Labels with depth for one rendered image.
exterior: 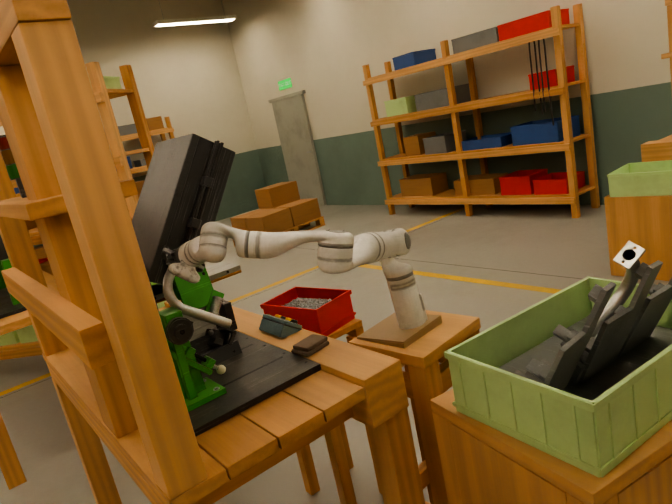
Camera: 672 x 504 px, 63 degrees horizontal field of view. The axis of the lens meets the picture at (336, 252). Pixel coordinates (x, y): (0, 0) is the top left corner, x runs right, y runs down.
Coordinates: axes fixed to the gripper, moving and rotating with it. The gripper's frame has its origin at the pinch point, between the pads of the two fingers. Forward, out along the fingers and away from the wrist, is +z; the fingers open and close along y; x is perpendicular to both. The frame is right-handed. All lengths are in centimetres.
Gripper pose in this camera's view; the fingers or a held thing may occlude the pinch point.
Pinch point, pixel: (175, 263)
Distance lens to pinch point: 174.1
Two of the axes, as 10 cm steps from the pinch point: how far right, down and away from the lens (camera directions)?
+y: -7.9, -4.4, -4.3
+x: -2.7, 8.8, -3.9
